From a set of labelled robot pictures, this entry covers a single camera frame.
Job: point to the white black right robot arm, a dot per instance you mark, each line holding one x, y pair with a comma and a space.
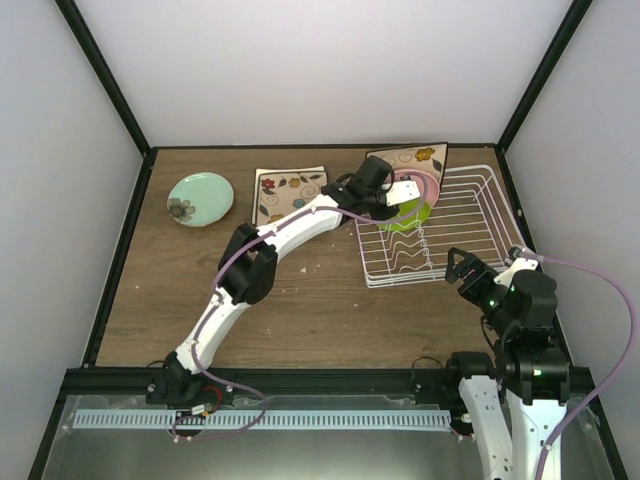
518, 396

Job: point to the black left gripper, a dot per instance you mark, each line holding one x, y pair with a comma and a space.
377, 215

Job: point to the white wire dish rack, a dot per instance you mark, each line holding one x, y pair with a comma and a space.
472, 213

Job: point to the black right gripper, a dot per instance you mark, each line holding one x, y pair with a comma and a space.
482, 273

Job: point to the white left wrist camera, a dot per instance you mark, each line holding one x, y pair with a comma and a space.
401, 192

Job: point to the mint green floral plate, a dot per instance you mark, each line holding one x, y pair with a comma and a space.
199, 200

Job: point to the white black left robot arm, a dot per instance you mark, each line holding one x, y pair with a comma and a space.
247, 269

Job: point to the black aluminium frame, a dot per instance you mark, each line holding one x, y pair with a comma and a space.
92, 379

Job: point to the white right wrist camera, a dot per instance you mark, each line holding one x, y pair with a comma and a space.
520, 258

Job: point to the pink round plate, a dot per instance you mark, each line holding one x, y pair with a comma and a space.
428, 185

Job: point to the floral square plate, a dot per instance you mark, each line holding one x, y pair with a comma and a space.
429, 158
285, 195

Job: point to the plain white square plate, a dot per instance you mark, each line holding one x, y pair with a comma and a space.
257, 195

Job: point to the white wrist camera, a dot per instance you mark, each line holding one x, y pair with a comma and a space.
401, 192
520, 258

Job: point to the floral square plate front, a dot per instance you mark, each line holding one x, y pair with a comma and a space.
285, 195

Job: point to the lime green round plate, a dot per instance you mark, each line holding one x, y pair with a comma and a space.
421, 212

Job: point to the white slotted cable duct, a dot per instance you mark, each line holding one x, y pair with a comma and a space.
306, 420

